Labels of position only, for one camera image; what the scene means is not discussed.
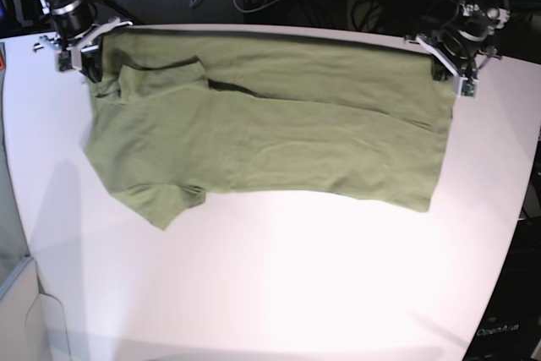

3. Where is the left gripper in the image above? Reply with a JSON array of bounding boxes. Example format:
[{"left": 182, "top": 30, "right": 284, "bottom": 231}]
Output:
[{"left": 405, "top": 23, "right": 503, "bottom": 83}]

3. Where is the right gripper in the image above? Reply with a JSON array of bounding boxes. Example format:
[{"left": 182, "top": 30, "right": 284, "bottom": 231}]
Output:
[{"left": 33, "top": 0, "right": 133, "bottom": 84}]

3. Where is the green T-shirt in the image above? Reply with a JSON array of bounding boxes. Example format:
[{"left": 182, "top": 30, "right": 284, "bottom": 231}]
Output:
[{"left": 85, "top": 30, "right": 455, "bottom": 229}]

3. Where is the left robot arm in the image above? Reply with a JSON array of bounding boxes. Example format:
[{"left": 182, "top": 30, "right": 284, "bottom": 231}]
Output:
[{"left": 407, "top": 0, "right": 511, "bottom": 97}]

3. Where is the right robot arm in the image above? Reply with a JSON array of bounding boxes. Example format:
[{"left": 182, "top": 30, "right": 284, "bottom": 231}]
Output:
[{"left": 32, "top": 0, "right": 137, "bottom": 83}]

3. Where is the black OpenArm base box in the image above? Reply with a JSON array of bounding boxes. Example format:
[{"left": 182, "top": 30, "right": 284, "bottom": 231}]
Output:
[{"left": 464, "top": 221, "right": 540, "bottom": 360}]

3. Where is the white side cabinet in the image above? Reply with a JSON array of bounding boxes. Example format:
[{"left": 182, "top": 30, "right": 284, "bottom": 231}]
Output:
[{"left": 1, "top": 256, "right": 72, "bottom": 361}]

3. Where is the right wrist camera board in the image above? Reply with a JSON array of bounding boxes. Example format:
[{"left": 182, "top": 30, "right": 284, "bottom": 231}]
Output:
[{"left": 56, "top": 51, "right": 73, "bottom": 73}]

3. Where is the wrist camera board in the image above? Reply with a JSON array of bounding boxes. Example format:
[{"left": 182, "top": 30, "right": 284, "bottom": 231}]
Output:
[
  {"left": 56, "top": 51, "right": 73, "bottom": 73},
  {"left": 452, "top": 76, "right": 479, "bottom": 98}
]

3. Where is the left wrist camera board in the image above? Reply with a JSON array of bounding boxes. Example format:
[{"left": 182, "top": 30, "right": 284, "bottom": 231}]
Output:
[{"left": 452, "top": 76, "right": 479, "bottom": 98}]

